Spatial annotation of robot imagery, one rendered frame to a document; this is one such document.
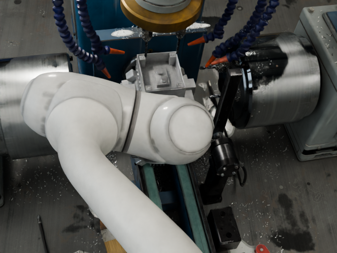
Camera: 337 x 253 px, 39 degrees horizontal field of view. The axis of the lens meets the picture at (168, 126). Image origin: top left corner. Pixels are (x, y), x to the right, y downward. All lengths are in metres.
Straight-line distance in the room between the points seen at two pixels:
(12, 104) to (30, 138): 0.09
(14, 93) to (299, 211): 0.84
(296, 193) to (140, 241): 0.99
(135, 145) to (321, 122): 0.74
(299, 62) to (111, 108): 0.67
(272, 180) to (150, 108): 0.79
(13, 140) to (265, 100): 0.61
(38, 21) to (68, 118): 1.14
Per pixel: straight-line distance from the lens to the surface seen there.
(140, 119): 0.71
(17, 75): 1.14
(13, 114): 1.11
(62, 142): 0.63
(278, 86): 1.22
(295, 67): 1.24
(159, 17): 1.01
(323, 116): 1.34
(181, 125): 0.67
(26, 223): 1.35
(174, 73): 1.20
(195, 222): 1.21
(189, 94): 1.23
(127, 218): 0.52
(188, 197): 1.23
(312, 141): 1.44
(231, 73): 1.04
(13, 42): 1.73
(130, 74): 1.22
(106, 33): 1.24
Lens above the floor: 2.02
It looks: 55 degrees down
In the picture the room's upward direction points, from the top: 9 degrees clockwise
